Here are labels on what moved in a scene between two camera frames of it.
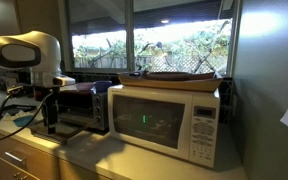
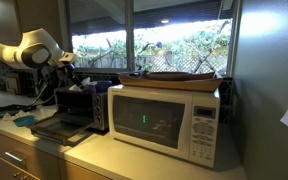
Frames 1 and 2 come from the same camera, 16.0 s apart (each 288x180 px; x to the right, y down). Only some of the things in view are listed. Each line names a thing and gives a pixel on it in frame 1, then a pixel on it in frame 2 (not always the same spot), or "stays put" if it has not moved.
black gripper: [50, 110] -> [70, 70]
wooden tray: [198, 81] stays put
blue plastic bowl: [102, 85] stays put
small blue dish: [24, 121] stays put
